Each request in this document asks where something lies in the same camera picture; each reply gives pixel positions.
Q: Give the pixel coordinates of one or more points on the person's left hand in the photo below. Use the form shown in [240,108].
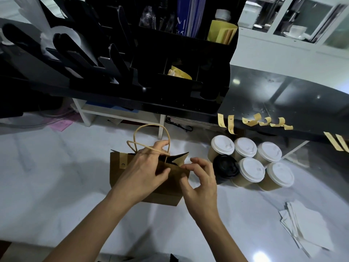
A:
[136,174]

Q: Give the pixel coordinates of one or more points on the person's left thumb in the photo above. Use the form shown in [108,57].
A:
[163,175]

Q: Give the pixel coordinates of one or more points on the clear plastic wrappers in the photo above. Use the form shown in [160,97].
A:
[148,16]

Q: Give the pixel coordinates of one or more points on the crumpled yellow packet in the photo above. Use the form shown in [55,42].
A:
[178,73]

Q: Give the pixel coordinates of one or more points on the person's right hand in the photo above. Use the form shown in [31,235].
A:
[203,193]

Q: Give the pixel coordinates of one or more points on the white ceramic saucer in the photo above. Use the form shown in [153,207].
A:
[289,35]

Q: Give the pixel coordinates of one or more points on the row of yellow sticker strips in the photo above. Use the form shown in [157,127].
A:
[231,124]

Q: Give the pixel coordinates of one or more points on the person's right forearm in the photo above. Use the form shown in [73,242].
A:
[220,240]

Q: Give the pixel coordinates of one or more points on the white glass-door cabinet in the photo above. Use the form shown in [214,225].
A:
[272,38]

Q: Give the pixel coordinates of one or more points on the person's right middle finger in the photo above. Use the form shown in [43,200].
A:
[203,161]

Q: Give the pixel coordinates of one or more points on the black glossy counter shelf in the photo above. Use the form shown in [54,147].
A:
[286,95]

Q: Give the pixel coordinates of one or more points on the black acrylic organizer rack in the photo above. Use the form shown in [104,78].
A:
[152,87]

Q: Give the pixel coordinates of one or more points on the stack of white paper napkins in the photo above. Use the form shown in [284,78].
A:
[308,223]

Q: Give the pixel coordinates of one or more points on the pink paper sheet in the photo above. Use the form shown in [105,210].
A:
[61,124]

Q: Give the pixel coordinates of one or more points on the paper cup with black lid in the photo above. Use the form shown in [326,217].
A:
[225,166]

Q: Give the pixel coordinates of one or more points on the white ceramic cup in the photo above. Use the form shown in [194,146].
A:
[297,30]

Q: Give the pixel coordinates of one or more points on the paper cup with white lid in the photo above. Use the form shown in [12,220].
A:
[222,144]
[252,169]
[280,174]
[245,147]
[270,151]

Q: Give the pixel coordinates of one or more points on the person's left forearm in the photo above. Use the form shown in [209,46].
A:
[87,229]

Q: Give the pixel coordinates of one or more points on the white ceramic pot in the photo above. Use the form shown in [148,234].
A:
[249,13]

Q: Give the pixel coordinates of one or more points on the person's right thumb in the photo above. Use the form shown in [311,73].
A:
[186,186]

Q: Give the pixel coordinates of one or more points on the white shelf frame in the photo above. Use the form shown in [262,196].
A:
[120,114]

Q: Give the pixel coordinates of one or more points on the yellow paper envelopes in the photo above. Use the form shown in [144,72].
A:
[222,32]

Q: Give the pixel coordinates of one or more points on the blue folders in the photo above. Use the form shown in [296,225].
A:
[192,13]

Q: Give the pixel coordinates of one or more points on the bottle with white cap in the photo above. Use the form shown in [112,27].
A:
[223,14]

